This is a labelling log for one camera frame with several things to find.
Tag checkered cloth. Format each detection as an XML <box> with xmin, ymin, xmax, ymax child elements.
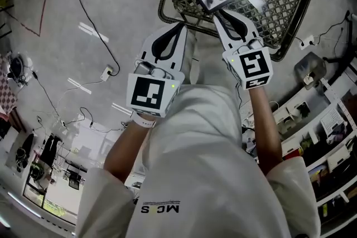
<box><xmin>0</xmin><ymin>54</ymin><xmax>18</xmax><ymax>115</ymax></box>

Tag black hanging clothes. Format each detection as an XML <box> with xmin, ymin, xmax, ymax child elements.
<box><xmin>40</xmin><ymin>133</ymin><xmax>62</xmax><ymax>166</ymax></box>

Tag white power strip with plugs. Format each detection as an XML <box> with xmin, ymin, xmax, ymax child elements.
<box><xmin>296</xmin><ymin>35</ymin><xmax>316</xmax><ymax>50</ymax></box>

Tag white wristband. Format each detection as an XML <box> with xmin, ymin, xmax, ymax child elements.
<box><xmin>132</xmin><ymin>114</ymin><xmax>157</xmax><ymax>129</ymax></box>

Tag white shelf unit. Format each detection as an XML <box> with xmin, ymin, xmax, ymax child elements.
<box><xmin>271</xmin><ymin>62</ymin><xmax>357</xmax><ymax>232</ymax></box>

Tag person's right forearm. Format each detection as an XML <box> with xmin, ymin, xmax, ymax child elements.
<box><xmin>246</xmin><ymin>87</ymin><xmax>283</xmax><ymax>177</ymax></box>

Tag grey plastic bag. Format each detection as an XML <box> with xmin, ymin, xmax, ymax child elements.
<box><xmin>293</xmin><ymin>52</ymin><xmax>327</xmax><ymax>90</ymax></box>

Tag white floor power strip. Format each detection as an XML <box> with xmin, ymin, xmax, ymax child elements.
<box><xmin>99</xmin><ymin>64</ymin><xmax>115</xmax><ymax>82</ymax></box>

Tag person's white shirt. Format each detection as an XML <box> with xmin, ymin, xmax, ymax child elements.
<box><xmin>74</xmin><ymin>82</ymin><xmax>322</xmax><ymax>238</ymax></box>

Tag person's left forearm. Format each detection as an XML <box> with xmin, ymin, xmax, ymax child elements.
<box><xmin>103</xmin><ymin>113</ymin><xmax>157</xmax><ymax>185</ymax></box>

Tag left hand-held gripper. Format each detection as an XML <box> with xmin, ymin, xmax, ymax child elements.
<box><xmin>126</xmin><ymin>22</ymin><xmax>189</xmax><ymax>118</ymax></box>

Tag black stand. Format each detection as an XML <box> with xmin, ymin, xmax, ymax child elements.
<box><xmin>322</xmin><ymin>10</ymin><xmax>357</xmax><ymax>84</ymax></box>

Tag long black cable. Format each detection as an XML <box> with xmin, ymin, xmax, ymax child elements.
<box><xmin>49</xmin><ymin>0</ymin><xmax>120</xmax><ymax>77</ymax></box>

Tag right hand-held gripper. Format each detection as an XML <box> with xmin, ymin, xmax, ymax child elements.
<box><xmin>213</xmin><ymin>8</ymin><xmax>273</xmax><ymax>91</ymax></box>

